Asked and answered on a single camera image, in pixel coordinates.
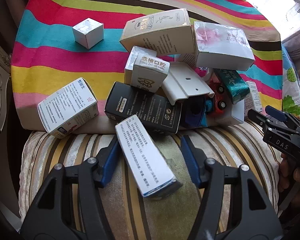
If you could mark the red toy car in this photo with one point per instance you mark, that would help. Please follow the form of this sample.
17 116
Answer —
218 105

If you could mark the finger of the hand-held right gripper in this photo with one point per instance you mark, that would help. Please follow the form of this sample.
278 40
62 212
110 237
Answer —
276 113
257 117

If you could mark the black cardboard box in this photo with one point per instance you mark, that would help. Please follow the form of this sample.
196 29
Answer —
140 107

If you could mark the silver taped box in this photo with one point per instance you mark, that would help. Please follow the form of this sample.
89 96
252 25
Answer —
130 65

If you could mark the cream carved cabinet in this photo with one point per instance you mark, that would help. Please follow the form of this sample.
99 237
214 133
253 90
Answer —
0 85

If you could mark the white box with blue text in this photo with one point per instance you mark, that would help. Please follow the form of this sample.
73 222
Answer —
67 105

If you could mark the blue plastic toy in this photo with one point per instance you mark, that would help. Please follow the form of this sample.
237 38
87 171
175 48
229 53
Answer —
195 112

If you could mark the green floral cloth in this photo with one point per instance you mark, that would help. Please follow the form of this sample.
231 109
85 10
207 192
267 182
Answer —
293 92

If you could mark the green patterned packet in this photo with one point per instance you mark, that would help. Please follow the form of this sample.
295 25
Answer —
235 85

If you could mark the small white text box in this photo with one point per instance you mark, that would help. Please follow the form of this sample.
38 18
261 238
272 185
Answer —
252 97

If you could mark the small silver cube box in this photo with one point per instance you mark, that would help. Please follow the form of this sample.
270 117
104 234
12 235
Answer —
87 33

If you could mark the long white blue-edged box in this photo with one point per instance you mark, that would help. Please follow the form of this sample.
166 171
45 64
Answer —
145 155

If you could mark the colourful striped cloth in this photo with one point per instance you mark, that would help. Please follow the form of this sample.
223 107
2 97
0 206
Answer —
52 60

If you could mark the red toy car box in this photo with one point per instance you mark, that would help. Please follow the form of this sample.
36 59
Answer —
236 115

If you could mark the white plastic bracket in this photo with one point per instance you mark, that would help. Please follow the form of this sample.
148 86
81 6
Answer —
185 82

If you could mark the beige tea box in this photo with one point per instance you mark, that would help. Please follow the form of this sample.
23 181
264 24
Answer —
160 32

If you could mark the person's right hand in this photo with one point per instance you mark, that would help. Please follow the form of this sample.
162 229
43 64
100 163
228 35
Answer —
298 182

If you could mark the large white silvery box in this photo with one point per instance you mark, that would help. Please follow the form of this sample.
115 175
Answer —
220 47

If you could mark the small white grey box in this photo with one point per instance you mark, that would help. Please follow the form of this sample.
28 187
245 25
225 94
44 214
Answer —
150 75

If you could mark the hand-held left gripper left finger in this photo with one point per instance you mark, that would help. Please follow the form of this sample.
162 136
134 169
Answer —
111 160

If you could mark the beige striped seat cushion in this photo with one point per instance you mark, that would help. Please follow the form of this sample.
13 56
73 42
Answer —
65 150

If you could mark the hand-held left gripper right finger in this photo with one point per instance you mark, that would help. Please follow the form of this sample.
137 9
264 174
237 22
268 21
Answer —
190 160

